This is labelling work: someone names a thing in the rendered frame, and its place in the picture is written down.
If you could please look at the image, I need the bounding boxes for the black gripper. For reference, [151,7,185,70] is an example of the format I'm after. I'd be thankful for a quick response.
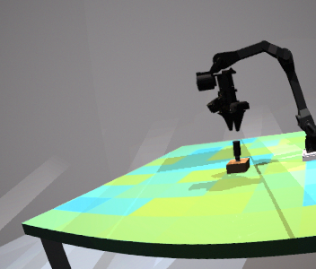
[217,87,250,131]

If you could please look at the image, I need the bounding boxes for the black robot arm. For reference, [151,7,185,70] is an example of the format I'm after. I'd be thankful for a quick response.
[196,40,316,153]

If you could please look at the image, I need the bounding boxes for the black cylinder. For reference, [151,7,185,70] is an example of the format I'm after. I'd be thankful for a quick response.
[233,141,241,157]

